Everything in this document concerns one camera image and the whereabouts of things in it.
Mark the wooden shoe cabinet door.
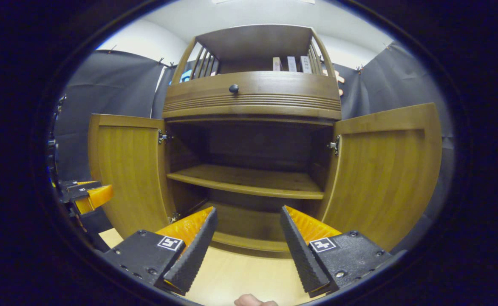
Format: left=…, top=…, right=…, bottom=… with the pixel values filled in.
left=88, top=113, right=177, bottom=239
left=317, top=102, right=443, bottom=252

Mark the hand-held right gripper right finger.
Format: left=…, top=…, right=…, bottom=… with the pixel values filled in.
left=280, top=205, right=394, bottom=298

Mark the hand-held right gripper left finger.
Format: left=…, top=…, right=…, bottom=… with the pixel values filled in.
left=102, top=207, right=219, bottom=296

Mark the wooden double-door shoe cabinet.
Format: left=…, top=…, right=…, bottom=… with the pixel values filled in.
left=162, top=24, right=342, bottom=259

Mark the wooden cabinet shelf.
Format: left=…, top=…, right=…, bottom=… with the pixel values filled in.
left=167, top=164, right=325, bottom=200

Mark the black backdrop cloth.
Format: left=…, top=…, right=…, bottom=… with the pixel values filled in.
left=54, top=40, right=456, bottom=251

